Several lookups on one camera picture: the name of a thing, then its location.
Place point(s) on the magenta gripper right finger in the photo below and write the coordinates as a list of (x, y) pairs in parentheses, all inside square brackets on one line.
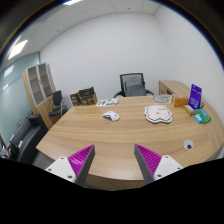
[(154, 166)]

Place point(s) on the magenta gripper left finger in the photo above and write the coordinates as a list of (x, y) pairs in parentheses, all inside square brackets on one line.
[(74, 168)]

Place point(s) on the white and blue computer mouse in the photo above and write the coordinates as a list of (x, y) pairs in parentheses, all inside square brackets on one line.
[(110, 115)]

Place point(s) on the black leather sofa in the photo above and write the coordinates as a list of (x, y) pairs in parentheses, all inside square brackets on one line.
[(26, 138)]

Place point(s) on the black small office chair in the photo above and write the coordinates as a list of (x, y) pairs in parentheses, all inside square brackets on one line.
[(58, 106)]

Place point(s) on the blue small box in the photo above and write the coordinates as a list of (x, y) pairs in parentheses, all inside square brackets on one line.
[(198, 118)]

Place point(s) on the beige small box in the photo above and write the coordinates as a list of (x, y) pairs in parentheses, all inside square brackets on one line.
[(189, 109)]

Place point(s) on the round grey coaster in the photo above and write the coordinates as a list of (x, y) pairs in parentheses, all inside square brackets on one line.
[(163, 98)]

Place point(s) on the wooden tissue box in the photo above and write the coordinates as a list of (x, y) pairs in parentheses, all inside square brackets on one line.
[(179, 101)]

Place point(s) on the green packet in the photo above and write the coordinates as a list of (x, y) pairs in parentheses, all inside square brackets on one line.
[(204, 115)]

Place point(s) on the cardboard boxes on floor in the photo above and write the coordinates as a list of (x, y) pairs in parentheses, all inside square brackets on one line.
[(84, 97)]

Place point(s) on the green and white booklet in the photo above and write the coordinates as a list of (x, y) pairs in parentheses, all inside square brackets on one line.
[(107, 102)]

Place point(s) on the wooden side cabinet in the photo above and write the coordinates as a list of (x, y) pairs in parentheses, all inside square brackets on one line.
[(173, 88)]

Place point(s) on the grey mesh office chair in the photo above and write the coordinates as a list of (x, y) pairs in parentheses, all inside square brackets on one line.
[(132, 84)]

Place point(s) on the wooden bookcase cabinet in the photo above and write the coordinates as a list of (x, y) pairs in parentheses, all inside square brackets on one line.
[(39, 89)]

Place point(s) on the table cable grommet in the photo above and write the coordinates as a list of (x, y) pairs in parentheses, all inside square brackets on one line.
[(188, 144)]

